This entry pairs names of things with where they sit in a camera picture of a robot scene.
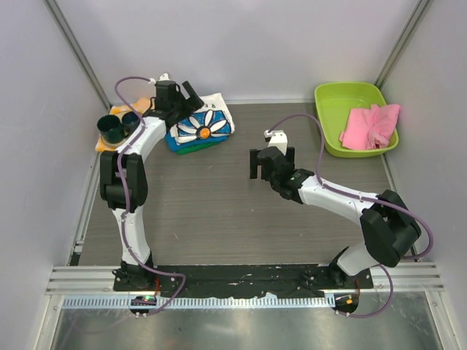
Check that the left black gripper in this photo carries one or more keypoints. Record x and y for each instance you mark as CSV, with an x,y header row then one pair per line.
x,y
193,103

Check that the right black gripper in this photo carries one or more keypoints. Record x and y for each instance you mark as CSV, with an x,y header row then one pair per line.
x,y
254,161

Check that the white printed t-shirt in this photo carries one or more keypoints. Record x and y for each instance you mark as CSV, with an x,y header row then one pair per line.
x,y
213,121

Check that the green plastic basin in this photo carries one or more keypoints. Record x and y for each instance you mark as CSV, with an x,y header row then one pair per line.
x,y
334,101

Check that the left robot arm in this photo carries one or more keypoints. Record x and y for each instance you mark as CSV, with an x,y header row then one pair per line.
x,y
123,182

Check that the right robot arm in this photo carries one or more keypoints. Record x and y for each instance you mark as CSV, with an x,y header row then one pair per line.
x,y
388,230

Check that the folded green t-shirt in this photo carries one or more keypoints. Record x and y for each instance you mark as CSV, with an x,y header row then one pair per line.
x,y
193,148

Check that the folded blue t-shirt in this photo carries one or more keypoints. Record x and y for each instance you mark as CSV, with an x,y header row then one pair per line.
x,y
174,146

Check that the orange checkered cloth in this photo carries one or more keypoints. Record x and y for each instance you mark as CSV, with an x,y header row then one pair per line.
x,y
142,105

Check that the dark blue mug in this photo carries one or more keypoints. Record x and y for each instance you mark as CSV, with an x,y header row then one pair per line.
x,y
130,122

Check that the dark green mug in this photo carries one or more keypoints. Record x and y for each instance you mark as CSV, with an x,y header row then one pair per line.
x,y
111,129

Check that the beige ceramic plate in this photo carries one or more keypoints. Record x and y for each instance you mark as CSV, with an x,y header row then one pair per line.
x,y
105,143

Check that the pink t-shirt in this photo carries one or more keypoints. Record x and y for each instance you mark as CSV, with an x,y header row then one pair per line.
x,y
370,128

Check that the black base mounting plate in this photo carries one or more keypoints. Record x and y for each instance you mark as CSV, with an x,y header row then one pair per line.
x,y
239,281

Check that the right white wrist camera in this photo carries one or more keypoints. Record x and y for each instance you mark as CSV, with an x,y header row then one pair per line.
x,y
276,138

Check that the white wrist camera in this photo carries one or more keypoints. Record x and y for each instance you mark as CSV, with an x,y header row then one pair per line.
x,y
276,138
164,77

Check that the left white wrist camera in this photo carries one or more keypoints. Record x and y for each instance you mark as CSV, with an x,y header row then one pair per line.
x,y
164,77

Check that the white slotted cable duct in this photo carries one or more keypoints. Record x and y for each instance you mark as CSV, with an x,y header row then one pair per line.
x,y
139,303

